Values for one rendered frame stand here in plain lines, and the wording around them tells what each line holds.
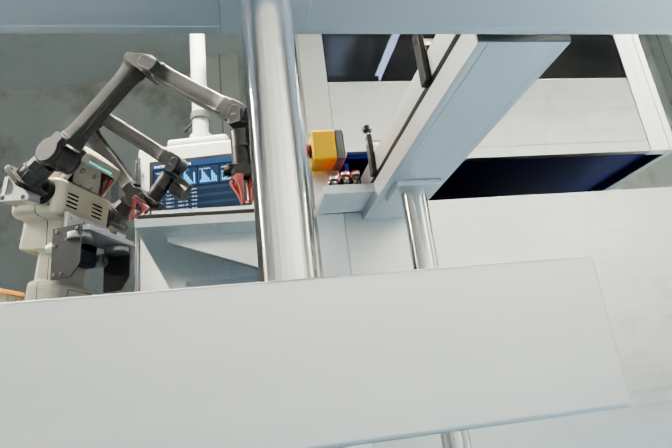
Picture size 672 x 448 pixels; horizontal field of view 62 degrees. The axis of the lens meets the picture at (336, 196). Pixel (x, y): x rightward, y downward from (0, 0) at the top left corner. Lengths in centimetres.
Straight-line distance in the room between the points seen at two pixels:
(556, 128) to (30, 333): 138
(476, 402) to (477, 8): 41
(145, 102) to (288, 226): 490
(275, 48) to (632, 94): 138
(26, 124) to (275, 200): 520
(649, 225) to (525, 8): 103
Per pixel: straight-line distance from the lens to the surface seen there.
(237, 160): 146
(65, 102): 558
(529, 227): 145
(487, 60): 76
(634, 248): 158
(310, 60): 148
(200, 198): 238
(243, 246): 137
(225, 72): 501
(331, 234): 129
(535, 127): 158
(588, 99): 170
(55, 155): 184
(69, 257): 187
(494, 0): 66
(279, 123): 49
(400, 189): 111
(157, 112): 525
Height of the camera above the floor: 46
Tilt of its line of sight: 20 degrees up
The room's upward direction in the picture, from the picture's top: 7 degrees counter-clockwise
